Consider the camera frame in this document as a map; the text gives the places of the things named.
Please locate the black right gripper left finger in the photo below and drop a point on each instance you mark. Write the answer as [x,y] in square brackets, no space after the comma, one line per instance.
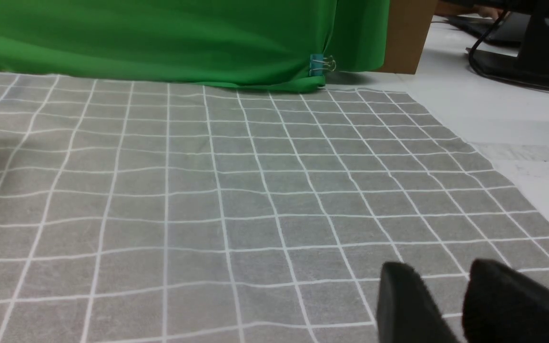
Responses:
[406,311]

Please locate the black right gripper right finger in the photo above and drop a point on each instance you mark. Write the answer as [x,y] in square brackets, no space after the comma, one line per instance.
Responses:
[502,305]

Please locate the black monitor stand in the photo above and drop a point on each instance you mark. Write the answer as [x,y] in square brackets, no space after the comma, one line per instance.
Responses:
[530,67]

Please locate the blue binder clip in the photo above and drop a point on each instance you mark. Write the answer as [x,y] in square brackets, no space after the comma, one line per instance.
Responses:
[319,65]

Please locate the brown cardboard box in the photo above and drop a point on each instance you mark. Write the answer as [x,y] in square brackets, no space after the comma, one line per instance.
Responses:
[408,25]

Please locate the green backdrop cloth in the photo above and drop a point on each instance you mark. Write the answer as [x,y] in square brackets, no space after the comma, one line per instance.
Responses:
[239,44]

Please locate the grey checkered tablecloth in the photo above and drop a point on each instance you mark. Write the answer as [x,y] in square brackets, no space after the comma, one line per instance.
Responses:
[142,212]

